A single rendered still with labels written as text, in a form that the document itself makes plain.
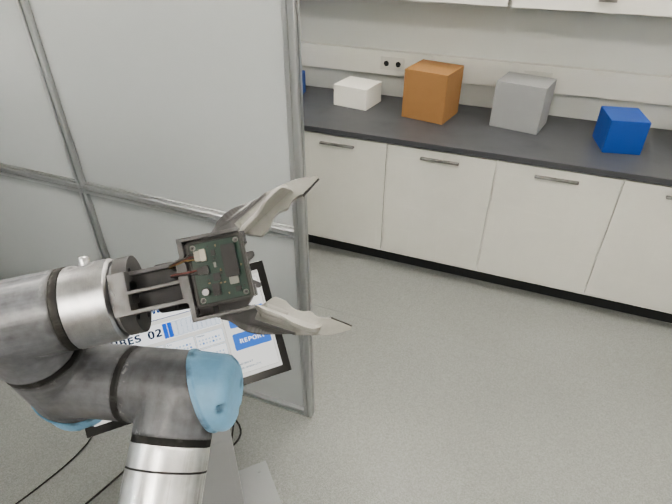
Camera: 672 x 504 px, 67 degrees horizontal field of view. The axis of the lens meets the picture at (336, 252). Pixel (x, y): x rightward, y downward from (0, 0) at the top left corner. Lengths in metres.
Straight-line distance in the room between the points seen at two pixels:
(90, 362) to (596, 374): 2.69
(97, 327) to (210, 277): 0.10
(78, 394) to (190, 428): 0.11
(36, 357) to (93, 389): 0.06
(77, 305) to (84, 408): 0.13
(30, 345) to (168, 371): 0.12
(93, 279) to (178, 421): 0.15
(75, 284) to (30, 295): 0.04
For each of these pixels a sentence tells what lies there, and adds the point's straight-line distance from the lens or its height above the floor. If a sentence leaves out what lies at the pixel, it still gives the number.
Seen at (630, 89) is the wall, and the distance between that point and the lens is 3.46.
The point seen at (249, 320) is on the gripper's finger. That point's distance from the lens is 0.49.
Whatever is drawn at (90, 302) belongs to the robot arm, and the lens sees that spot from 0.47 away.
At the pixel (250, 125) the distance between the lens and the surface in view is 1.71.
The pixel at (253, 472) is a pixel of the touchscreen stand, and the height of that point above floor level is 0.03.
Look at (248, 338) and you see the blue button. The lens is 1.39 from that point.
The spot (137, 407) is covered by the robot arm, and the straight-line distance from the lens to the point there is 0.53.
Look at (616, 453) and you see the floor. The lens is 2.71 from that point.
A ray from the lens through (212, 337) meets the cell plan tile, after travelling 1.37.
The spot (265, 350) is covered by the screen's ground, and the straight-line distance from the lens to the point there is 1.40.
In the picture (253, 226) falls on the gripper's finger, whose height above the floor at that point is 1.75.
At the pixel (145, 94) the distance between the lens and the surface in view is 1.93.
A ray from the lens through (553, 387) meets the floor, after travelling 2.84.
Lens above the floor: 2.01
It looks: 35 degrees down
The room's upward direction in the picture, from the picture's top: straight up
